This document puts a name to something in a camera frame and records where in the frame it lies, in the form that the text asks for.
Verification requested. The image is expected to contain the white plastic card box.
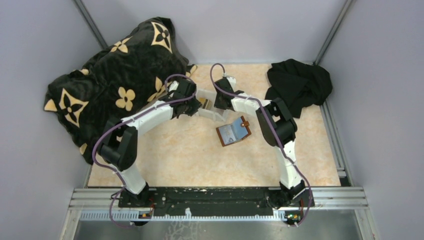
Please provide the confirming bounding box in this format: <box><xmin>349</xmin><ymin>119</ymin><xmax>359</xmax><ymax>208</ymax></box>
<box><xmin>194</xmin><ymin>89</ymin><xmax>230</xmax><ymax>123</ymax></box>

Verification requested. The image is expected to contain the brown leather card holder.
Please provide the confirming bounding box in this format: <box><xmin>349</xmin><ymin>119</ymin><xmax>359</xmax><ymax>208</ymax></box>
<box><xmin>216</xmin><ymin>116</ymin><xmax>252</xmax><ymax>147</ymax></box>

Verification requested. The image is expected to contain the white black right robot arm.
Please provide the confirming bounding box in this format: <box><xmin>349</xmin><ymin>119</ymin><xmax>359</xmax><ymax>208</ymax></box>
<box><xmin>212</xmin><ymin>77</ymin><xmax>313</xmax><ymax>209</ymax></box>

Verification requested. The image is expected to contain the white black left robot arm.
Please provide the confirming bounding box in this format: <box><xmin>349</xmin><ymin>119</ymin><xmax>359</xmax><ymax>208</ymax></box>
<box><xmin>93</xmin><ymin>79</ymin><xmax>200</xmax><ymax>207</ymax></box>

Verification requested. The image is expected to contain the black floral plush blanket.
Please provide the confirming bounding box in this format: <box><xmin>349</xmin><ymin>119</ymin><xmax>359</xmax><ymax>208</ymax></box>
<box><xmin>43</xmin><ymin>17</ymin><xmax>197</xmax><ymax>165</ymax></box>

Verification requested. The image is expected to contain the black crumpled cloth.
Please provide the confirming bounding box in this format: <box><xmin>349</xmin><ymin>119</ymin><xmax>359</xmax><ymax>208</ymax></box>
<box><xmin>265</xmin><ymin>58</ymin><xmax>333</xmax><ymax>119</ymax></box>

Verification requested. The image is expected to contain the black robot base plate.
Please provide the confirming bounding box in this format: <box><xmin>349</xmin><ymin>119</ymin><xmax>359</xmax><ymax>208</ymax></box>
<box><xmin>117</xmin><ymin>186</ymin><xmax>316</xmax><ymax>218</ymax></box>

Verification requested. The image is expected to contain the aluminium frame rail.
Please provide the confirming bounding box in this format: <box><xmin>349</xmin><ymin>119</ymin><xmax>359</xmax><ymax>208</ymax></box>
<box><xmin>69</xmin><ymin>187</ymin><xmax>369</xmax><ymax>222</ymax></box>

